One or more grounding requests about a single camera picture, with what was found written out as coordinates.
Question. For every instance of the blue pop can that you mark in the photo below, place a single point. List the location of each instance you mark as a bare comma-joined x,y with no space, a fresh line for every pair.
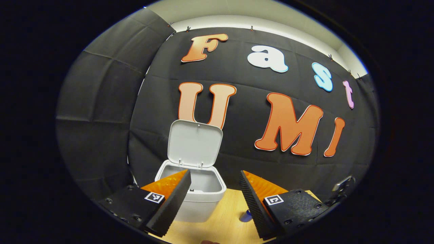
244,217

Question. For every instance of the wooden desktop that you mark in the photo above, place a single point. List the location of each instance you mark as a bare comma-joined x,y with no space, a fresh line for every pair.
223,220

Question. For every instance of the white desktop garbage bin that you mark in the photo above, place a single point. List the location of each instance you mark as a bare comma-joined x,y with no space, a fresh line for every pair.
196,142

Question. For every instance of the black backdrop cloth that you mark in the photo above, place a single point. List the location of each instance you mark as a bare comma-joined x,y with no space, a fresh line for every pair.
247,101

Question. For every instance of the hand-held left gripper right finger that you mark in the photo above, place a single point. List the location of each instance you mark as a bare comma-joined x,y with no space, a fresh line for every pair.
254,206

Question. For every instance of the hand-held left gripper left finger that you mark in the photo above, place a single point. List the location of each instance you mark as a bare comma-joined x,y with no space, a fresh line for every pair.
173,203

